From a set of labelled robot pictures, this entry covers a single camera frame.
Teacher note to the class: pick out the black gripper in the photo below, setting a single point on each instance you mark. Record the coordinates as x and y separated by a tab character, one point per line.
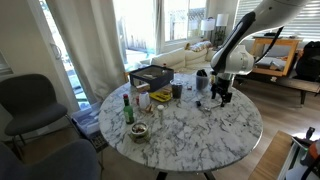
221	87

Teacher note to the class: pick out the metal spoon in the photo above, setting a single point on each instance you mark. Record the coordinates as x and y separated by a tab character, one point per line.
209	108

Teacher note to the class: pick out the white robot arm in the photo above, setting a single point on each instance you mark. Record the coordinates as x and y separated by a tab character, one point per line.
232	58

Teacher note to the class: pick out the large translucent plastic cup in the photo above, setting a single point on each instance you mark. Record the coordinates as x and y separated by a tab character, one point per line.
202	79

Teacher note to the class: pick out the dark smoky plastic cup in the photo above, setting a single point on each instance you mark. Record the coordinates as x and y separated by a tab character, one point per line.
176	86

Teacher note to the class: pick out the small black object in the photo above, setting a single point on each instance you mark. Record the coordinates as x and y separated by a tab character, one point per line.
198	104

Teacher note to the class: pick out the round marble table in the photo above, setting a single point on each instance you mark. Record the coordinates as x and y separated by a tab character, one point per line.
189	139

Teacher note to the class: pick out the cream sofa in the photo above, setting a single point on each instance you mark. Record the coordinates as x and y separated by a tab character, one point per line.
188	59

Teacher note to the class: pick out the yellow plate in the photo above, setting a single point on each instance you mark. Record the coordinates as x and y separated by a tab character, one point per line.
159	96

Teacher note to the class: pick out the small white-capped bottle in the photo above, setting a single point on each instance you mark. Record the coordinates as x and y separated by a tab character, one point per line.
161	112

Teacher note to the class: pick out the navy blue open box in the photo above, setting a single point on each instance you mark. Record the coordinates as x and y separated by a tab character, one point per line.
154	75

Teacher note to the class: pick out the black low bench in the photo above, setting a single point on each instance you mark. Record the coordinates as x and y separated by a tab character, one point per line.
302	85

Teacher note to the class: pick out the white table lamp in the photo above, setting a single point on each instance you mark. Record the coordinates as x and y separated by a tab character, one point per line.
221	24
208	25

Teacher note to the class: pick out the white plastic bottle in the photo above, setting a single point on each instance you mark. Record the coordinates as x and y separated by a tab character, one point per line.
144	99

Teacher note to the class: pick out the wooden side table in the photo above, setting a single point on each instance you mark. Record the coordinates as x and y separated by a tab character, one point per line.
271	162

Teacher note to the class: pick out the green tin can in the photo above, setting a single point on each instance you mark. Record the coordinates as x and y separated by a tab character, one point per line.
139	132

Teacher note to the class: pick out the green glass bottle red cap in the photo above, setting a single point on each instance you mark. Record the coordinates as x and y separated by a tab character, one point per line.
128	111

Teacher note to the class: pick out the black backpack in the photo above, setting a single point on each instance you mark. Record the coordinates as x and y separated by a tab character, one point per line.
308	66

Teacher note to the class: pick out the clear plastic storage bin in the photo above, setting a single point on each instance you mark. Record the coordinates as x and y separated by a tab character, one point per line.
87	119

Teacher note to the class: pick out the white curtain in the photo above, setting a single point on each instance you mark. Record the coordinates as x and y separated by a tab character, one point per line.
88	29

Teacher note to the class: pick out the grey chair foreground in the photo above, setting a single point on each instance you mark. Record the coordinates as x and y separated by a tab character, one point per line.
75	161

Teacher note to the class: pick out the dark grey chair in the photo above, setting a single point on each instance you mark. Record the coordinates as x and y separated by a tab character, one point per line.
31	101

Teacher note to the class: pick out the wooden frame shelf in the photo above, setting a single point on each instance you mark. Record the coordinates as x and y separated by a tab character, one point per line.
274	60

